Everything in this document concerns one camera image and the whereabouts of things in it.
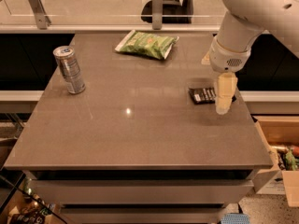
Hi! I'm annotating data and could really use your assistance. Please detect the cardboard box with items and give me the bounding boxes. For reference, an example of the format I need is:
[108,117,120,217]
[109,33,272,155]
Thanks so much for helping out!
[253,116,299,207]

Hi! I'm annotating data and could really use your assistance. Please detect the lower grey drawer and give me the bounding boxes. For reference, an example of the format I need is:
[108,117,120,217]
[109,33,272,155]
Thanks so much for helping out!
[60,207,225,224]

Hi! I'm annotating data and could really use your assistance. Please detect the grey drawer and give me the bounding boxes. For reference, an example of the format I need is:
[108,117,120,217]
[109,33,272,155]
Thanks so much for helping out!
[60,207,225,224]
[32,180,253,204]

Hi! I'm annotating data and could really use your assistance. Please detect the left metal railing bracket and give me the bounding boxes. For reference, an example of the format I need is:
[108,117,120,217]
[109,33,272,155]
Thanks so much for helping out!
[28,0,51,30]

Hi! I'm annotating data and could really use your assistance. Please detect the green chip bag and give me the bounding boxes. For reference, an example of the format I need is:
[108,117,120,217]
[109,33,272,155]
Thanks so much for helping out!
[115,30,178,60]

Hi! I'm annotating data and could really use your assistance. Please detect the bin with snacks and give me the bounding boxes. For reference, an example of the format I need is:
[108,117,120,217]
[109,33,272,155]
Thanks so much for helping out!
[0,175,67,224]

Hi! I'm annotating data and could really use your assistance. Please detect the black rxbar chocolate bar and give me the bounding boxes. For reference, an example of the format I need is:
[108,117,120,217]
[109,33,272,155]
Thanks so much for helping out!
[189,87,217,105]

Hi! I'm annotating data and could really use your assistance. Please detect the middle metal railing bracket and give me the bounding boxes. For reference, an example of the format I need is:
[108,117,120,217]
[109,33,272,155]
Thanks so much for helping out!
[152,0,163,30]

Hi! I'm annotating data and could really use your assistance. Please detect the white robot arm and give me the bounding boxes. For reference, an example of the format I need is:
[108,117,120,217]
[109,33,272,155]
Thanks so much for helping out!
[208,0,299,115]

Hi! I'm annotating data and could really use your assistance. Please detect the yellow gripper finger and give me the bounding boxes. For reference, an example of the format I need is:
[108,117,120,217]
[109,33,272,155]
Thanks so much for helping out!
[201,52,210,65]
[215,72,237,115]

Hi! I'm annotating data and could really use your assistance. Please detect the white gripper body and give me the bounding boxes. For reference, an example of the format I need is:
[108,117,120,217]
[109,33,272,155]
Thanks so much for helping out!
[208,36,250,73]

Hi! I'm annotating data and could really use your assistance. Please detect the silver redbull can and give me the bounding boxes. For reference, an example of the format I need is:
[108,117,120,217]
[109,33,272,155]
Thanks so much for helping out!
[53,46,85,94]

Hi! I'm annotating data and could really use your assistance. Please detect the metal railing bracket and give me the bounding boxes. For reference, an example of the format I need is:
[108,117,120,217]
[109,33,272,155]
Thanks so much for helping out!
[152,0,163,30]
[28,0,51,30]

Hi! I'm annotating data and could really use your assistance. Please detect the upper grey drawer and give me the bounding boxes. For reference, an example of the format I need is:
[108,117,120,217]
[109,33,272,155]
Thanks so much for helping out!
[32,180,253,204]

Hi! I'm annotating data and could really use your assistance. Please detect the black office chair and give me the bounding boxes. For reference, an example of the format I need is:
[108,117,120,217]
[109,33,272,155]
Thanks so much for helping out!
[140,0,198,25]

